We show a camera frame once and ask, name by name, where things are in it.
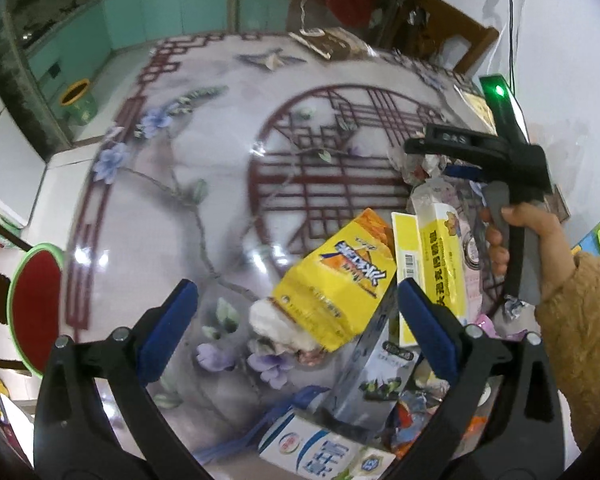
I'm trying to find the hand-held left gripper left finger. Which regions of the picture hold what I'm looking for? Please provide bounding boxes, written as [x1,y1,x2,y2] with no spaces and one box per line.
[32,279,201,480]

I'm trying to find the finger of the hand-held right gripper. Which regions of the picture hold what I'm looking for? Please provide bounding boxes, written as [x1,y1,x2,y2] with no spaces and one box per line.
[404,124,511,162]
[442,164,488,182]

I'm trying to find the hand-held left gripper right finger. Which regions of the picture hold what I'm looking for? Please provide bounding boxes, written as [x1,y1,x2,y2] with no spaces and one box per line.
[390,279,565,480]

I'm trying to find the grey toothpaste box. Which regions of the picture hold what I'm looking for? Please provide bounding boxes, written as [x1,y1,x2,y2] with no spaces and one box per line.
[327,280,422,443]

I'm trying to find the yellow white carton box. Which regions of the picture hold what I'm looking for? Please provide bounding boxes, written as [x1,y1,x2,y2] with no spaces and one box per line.
[390,204,470,347]

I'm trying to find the pink plastic bag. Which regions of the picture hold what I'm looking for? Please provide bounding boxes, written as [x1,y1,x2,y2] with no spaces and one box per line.
[409,179,496,313]

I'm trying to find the yellow snack bag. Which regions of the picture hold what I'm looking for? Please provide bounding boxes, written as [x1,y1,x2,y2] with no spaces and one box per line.
[272,207,399,354]

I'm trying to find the white tissue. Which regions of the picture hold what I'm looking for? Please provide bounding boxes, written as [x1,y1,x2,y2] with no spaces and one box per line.
[249,299,322,357]

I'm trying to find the person's right forearm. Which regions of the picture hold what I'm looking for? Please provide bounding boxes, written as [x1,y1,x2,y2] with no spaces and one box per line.
[534,251,600,457]

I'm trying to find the person's right hand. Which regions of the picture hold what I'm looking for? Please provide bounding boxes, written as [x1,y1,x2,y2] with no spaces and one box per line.
[479,206,578,302]

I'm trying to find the crumpled white paper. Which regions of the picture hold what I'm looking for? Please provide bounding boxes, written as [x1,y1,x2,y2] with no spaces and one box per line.
[387,144,453,188]

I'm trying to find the yellow paper packet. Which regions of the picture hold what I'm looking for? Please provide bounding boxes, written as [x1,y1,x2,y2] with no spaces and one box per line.
[452,84,497,128]

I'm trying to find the silver foil wrapper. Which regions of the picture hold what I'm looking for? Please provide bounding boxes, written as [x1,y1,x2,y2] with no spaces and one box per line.
[501,294,525,320]

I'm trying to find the colourful candy wrapper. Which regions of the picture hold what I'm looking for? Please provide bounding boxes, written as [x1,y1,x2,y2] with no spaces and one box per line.
[387,389,453,461]

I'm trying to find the plain wooden chair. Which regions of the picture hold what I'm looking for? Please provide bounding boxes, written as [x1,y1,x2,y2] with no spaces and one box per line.
[402,0,501,77]

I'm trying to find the red stool green rim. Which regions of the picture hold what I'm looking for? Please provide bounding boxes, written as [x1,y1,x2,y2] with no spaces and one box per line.
[6,242,70,377]

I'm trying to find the brown flat packet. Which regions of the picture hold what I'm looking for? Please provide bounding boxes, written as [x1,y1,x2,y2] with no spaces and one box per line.
[288,26,377,62]

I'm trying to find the white blue milk carton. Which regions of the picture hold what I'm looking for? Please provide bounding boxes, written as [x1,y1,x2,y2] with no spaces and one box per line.
[256,406,397,480]

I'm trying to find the white refrigerator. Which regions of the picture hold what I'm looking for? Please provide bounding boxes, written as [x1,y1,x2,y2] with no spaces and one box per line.
[0,107,49,228]

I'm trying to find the green yellow-rimmed bin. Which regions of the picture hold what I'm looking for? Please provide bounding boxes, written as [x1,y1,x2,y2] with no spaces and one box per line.
[59,78,99,127]

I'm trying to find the teal cabinets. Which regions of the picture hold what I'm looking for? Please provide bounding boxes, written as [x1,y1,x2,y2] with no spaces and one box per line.
[22,0,291,91]

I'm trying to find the black cable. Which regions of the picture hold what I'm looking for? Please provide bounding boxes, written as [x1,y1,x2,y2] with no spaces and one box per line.
[497,0,523,98]

